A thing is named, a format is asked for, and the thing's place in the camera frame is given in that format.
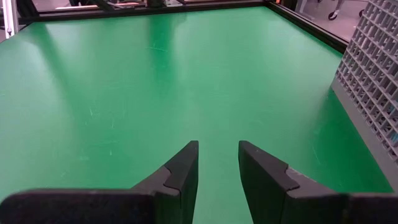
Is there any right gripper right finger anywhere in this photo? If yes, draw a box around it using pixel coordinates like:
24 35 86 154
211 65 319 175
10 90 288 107
238 140 398 224

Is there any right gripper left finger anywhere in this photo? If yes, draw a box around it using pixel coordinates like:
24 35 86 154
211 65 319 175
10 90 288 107
0 140 200 224

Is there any green table mat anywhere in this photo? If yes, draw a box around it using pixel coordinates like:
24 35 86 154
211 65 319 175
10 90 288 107
0 6 393 224

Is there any grey plastic cutlery basket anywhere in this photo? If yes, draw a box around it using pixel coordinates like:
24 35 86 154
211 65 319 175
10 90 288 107
331 0 398 192

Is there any black aluminium table frame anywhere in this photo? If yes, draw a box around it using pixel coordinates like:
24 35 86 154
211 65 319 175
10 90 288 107
0 0 349 54

